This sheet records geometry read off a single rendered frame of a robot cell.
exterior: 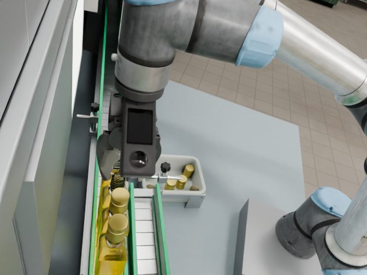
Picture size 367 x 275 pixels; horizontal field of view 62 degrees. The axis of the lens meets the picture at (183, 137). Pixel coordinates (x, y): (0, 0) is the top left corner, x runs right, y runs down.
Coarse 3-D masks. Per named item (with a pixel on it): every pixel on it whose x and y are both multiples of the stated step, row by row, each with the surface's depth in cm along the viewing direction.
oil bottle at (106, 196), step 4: (104, 188) 67; (108, 188) 67; (104, 192) 66; (108, 192) 66; (104, 196) 66; (108, 196) 65; (104, 200) 65; (108, 200) 65; (100, 204) 70; (104, 204) 65; (108, 204) 65; (100, 208) 69; (100, 212) 68; (100, 216) 68; (96, 244) 77
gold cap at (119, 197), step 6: (114, 192) 58; (120, 192) 58; (126, 192) 59; (114, 198) 57; (120, 198) 57; (126, 198) 58; (114, 204) 58; (120, 204) 57; (126, 204) 59; (114, 210) 59; (120, 210) 59; (126, 210) 61
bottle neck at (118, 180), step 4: (116, 172) 64; (112, 176) 63; (116, 176) 65; (120, 176) 65; (112, 180) 63; (116, 180) 65; (120, 180) 65; (124, 180) 63; (112, 184) 63; (116, 184) 63; (120, 184) 63; (124, 184) 65; (112, 188) 64
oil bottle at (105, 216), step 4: (104, 208) 64; (108, 208) 63; (104, 212) 63; (108, 212) 63; (104, 216) 62; (108, 216) 62; (128, 216) 64; (100, 220) 66; (104, 220) 62; (108, 220) 61; (128, 220) 63; (100, 224) 65; (104, 224) 61; (128, 224) 63; (100, 228) 64; (104, 228) 61; (128, 228) 63; (100, 232) 63; (96, 252) 76
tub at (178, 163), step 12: (168, 156) 114; (180, 156) 115; (156, 168) 116; (180, 168) 118; (144, 180) 103; (156, 180) 113; (192, 180) 116; (168, 192) 102; (180, 192) 103; (192, 192) 104; (204, 192) 106
